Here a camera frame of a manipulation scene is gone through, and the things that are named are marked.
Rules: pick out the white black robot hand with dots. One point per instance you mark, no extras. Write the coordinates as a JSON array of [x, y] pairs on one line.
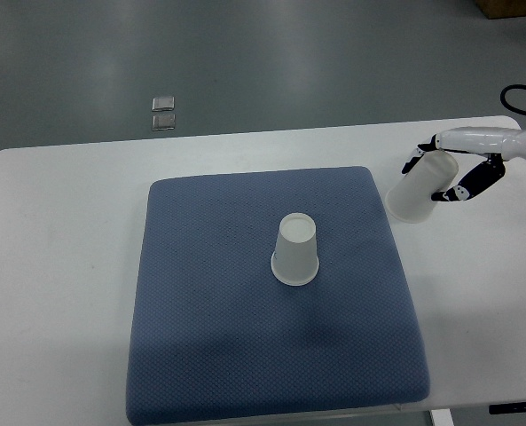
[[501, 144]]

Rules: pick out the white paper cup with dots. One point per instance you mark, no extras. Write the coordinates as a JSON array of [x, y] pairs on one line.
[[410, 200], [294, 261]]

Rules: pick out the brown cardboard box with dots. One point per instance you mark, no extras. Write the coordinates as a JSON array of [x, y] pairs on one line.
[[502, 9]]

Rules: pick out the white paper cup on cushion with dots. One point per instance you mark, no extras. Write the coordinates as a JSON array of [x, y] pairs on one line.
[[294, 261]]

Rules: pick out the white table leg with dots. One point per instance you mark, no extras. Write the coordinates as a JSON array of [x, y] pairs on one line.
[[441, 417]]

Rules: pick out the black table control panel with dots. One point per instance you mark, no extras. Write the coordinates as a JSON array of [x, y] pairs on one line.
[[508, 408]]

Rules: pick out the lower metal floor plate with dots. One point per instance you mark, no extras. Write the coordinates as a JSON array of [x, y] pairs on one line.
[[164, 122]]

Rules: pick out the metal floor plate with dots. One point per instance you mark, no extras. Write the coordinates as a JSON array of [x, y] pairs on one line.
[[163, 103], [164, 122]]

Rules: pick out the blue fabric cushion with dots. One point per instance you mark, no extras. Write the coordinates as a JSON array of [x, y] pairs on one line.
[[215, 335]]

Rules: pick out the upper metal floor plate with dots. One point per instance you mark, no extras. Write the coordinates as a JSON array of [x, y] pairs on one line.
[[163, 103]]

